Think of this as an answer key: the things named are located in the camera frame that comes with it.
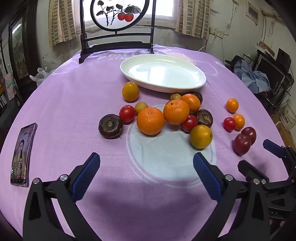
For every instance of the purple printed tablecloth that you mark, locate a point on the purple printed tablecloth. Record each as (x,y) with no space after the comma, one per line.
(69,104)

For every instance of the cardboard box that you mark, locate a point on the cardboard box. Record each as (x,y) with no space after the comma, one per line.
(266,48)

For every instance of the black chair with tomato panel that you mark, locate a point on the black chair with tomato panel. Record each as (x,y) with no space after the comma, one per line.
(120,16)

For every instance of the white bucket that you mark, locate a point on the white bucket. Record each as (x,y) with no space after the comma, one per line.
(288,115)

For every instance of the white wall electrical box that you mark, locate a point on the white wall electrical box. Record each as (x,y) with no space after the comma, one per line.
(252,12)

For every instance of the smartphone with lit screen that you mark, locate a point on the smartphone with lit screen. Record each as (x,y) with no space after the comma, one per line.
(22,155)

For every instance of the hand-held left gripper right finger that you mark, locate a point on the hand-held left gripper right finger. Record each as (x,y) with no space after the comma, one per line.
(207,178)

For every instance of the orange cherry tomato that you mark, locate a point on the orange cherry tomato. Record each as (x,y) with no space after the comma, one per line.
(239,120)
(232,105)

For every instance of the white plastic bag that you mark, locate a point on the white plastic bag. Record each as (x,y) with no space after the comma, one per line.
(40,75)

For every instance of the red cherry tomato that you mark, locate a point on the red cherry tomato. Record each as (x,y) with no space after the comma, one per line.
(189,124)
(229,124)
(127,113)

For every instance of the dark red tomato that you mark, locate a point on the dark red tomato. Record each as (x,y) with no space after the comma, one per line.
(249,133)
(241,144)

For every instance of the beige checked curtain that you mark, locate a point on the beige checked curtain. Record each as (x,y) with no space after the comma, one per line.
(62,23)
(194,18)

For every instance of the window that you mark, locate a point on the window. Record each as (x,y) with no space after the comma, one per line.
(161,9)

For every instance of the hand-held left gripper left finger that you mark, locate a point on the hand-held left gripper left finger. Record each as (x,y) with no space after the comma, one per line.
(85,178)

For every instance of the blue cloth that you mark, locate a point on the blue cloth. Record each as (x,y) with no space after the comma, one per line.
(252,76)

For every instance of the yellow-orange round citrus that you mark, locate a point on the yellow-orange round citrus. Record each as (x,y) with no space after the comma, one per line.
(130,91)
(201,136)

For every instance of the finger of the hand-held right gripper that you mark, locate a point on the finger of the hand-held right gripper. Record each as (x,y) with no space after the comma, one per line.
(272,147)
(247,168)

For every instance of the white wall socket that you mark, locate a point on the white wall socket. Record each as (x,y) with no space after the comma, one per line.
(216,32)

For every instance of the white oval plate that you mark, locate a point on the white oval plate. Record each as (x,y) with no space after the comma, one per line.
(161,71)

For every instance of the black speaker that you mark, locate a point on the black speaker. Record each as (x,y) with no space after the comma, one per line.
(283,58)

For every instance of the dark brown water chestnut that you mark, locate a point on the dark brown water chestnut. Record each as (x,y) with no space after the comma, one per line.
(205,118)
(110,126)
(198,95)

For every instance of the black computer monitor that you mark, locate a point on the black computer monitor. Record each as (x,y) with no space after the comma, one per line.
(270,71)

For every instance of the dark framed picture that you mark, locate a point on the dark framed picture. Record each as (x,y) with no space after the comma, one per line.
(18,51)

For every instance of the black bag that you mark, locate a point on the black bag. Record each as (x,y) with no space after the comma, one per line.
(233,62)

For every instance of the mandarin orange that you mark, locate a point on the mandarin orange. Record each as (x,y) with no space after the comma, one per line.
(193,102)
(176,111)
(150,120)

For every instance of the pink paper sheet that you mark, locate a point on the pink paper sheet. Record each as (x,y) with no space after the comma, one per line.
(10,87)

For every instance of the small yellow-green fruit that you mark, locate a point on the small yellow-green fruit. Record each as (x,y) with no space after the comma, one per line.
(141,107)
(175,96)

